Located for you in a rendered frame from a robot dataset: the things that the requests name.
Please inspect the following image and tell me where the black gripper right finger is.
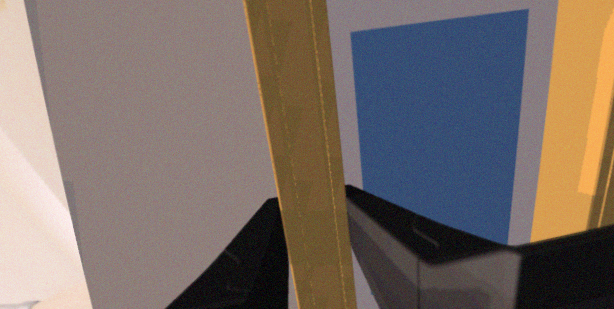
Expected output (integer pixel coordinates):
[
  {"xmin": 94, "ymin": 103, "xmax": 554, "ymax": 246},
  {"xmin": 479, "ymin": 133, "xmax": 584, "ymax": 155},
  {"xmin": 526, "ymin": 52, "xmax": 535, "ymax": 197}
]
[{"xmin": 345, "ymin": 185, "xmax": 614, "ymax": 309}]

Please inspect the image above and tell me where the grey wall panel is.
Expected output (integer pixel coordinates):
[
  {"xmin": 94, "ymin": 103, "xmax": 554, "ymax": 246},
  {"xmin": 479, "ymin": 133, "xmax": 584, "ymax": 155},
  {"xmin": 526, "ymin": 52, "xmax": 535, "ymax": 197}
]
[{"xmin": 24, "ymin": 0, "xmax": 278, "ymax": 309}]

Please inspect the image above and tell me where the gold picture frame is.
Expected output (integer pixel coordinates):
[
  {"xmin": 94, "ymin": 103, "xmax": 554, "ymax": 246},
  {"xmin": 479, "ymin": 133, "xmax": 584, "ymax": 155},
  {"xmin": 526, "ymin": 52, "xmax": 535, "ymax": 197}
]
[{"xmin": 243, "ymin": 0, "xmax": 614, "ymax": 309}]

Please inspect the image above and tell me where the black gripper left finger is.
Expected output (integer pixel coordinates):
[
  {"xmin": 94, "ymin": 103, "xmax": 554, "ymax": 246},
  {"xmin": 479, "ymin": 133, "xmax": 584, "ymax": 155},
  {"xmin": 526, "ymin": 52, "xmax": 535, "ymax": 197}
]
[{"xmin": 165, "ymin": 197, "xmax": 289, "ymax": 309}]

